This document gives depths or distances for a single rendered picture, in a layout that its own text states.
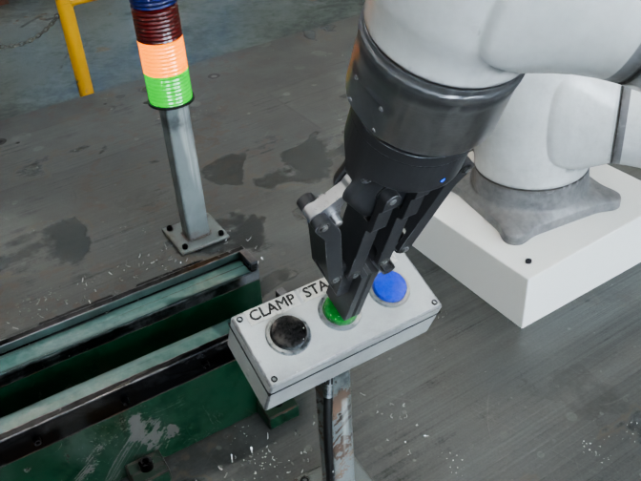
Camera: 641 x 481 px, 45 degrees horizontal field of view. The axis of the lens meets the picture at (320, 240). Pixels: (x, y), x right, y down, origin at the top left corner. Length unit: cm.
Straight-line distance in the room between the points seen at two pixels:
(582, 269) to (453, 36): 74
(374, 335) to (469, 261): 43
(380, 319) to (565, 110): 42
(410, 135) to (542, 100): 57
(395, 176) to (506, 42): 12
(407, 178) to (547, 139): 57
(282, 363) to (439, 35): 34
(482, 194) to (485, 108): 68
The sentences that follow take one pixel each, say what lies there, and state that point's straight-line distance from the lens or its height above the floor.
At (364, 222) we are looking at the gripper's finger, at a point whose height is 120.
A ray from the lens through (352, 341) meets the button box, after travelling 64.
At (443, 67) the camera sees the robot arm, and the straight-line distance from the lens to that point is 38.
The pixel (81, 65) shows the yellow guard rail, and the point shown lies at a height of 31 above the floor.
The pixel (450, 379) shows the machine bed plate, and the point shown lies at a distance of 97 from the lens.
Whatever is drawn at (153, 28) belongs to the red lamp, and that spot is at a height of 114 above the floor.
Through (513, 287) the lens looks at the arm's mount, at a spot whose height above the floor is 85.
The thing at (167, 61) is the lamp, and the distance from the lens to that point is 106.
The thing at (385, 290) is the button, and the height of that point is 107.
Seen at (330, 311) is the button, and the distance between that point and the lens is 64.
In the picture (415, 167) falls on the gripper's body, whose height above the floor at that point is 127.
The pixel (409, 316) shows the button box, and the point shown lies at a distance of 67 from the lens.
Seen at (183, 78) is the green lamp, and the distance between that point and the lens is 108.
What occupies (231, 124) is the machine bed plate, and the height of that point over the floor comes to 80.
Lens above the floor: 150
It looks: 36 degrees down
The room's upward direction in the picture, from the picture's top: 4 degrees counter-clockwise
